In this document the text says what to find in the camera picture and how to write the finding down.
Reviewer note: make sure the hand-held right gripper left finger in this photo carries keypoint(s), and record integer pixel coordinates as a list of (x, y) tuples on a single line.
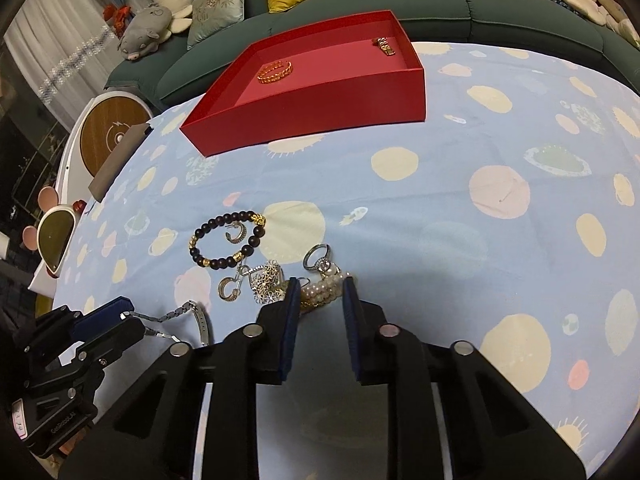
[(290, 332)]

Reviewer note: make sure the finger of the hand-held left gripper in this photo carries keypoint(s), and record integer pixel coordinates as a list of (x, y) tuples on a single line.
[(115, 337), (100, 316)]

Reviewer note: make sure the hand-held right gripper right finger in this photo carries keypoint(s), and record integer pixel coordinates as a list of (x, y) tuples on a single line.
[(351, 332)]

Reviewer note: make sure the silver wristwatch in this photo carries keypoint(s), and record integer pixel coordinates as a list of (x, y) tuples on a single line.
[(202, 321)]

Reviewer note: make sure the red jewelry box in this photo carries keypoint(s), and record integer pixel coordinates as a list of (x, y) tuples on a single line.
[(320, 90)]

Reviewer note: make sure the white-framed mirror with pink ears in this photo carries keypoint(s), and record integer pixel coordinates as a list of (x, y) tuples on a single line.
[(52, 235)]

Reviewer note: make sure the brown notebook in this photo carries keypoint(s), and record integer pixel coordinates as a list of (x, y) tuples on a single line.
[(115, 160)]

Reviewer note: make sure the white machine with wooden disc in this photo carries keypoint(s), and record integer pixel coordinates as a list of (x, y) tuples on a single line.
[(100, 130)]

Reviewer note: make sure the white sheer curtain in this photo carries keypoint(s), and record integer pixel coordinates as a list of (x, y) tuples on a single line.
[(55, 45)]

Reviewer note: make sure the gold wristwatch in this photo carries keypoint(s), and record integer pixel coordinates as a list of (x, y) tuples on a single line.
[(385, 46)]

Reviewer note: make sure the grey pig plush toy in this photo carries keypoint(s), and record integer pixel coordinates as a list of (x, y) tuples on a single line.
[(145, 30)]

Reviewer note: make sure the red curtain ornament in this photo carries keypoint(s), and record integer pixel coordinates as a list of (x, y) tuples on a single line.
[(117, 17)]

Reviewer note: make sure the pale green embroidered cushion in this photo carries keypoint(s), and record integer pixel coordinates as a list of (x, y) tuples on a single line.
[(215, 12)]

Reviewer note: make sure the green sofa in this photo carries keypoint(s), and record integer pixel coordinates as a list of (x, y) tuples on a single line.
[(480, 5)]

